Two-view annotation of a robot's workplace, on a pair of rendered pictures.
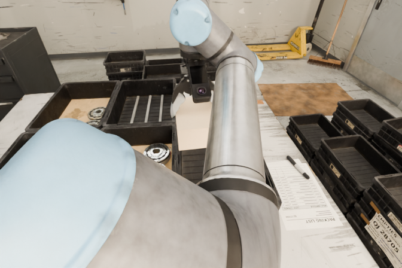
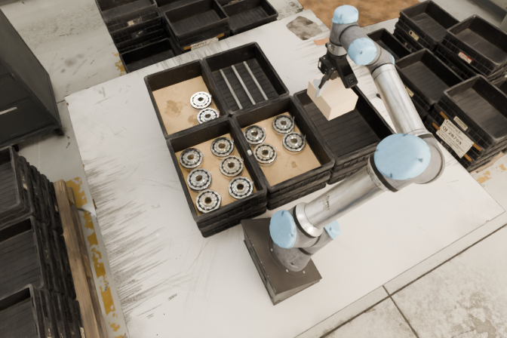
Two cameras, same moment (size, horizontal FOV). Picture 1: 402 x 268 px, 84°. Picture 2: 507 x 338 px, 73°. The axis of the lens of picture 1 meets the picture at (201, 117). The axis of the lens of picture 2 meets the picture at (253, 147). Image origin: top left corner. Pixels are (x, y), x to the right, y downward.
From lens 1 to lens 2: 0.87 m
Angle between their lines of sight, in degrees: 23
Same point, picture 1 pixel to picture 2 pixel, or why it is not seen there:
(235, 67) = (391, 73)
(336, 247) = not seen: hidden behind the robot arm
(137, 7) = not seen: outside the picture
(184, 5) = (366, 48)
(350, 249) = not seen: hidden behind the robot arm
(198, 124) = (342, 99)
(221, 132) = (404, 116)
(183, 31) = (362, 60)
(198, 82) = (347, 75)
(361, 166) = (428, 80)
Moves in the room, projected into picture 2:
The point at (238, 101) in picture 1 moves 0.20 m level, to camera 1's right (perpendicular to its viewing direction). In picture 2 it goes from (404, 97) to (462, 81)
